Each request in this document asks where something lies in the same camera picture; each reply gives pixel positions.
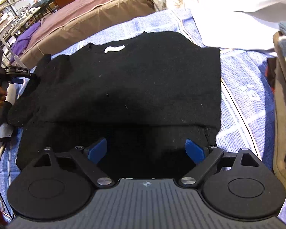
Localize black knit sweater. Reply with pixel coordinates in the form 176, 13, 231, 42
8, 31, 221, 176

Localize purple garment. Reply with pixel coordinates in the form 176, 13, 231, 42
11, 21, 41, 57

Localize pink and tan bed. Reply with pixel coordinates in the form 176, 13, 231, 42
20, 0, 154, 68

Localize white pillow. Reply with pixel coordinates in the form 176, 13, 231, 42
188, 0, 286, 51

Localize wall display shelves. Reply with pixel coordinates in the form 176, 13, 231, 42
0, 0, 57, 41

